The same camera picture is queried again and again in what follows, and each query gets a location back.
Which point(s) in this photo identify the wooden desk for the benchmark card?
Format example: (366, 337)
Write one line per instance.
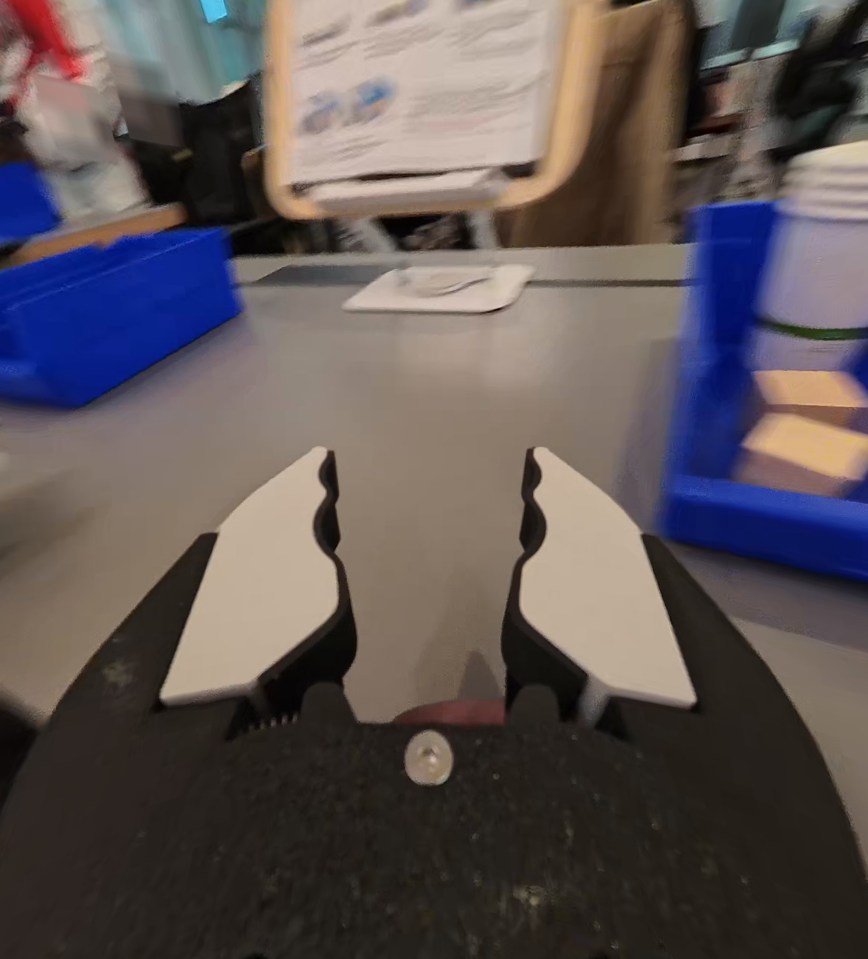
(104, 232)

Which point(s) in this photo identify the wooden cube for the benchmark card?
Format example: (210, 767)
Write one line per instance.
(801, 457)
(808, 393)

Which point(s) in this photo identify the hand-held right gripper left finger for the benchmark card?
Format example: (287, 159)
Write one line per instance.
(262, 592)

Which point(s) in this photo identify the black office chair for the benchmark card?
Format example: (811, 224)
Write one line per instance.
(217, 157)

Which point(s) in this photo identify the tan cloth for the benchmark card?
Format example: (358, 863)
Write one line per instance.
(614, 150)

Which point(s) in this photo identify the printed instruction sheet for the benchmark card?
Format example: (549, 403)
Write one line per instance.
(419, 90)

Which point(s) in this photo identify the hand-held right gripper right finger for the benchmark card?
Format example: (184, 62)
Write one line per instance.
(599, 592)

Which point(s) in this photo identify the stack of white paper cups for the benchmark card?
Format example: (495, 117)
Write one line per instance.
(831, 255)

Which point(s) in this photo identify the blue plastic bin with cubes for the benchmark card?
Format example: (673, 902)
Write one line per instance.
(778, 524)

